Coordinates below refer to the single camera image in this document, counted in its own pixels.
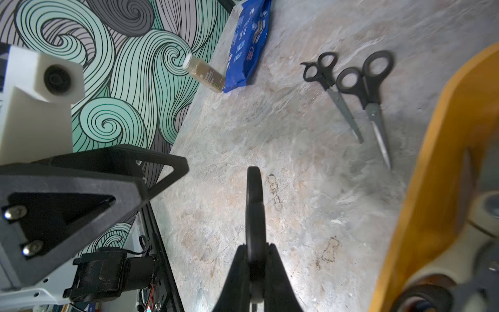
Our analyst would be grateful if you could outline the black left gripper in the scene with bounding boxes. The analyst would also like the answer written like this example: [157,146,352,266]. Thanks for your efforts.
[1,144,189,289]

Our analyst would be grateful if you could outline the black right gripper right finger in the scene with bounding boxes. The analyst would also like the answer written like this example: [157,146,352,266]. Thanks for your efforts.
[265,244,303,312]

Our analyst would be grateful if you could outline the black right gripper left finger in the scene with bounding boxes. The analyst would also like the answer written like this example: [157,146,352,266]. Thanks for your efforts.
[213,244,250,312]

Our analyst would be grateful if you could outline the cream handled kitchen scissors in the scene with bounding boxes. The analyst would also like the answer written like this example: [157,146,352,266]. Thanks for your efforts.
[406,191,498,290]

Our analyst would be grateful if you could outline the small black scissors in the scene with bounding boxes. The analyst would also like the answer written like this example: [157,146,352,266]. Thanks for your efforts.
[336,50,395,169]
[300,51,364,144]

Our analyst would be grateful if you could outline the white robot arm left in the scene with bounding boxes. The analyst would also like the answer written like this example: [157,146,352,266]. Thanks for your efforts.
[1,144,189,311]

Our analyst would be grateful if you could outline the yellow plastic storage box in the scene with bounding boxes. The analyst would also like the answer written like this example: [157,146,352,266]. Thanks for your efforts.
[369,44,498,311]

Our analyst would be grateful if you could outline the tan small bottle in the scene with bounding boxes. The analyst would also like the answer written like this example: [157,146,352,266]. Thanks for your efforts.
[183,53,225,93]

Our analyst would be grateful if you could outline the blue snack packet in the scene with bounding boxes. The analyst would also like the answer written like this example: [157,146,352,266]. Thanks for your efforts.
[223,0,272,93]

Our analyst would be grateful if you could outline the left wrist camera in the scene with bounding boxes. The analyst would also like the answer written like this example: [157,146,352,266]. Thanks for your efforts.
[1,43,85,165]

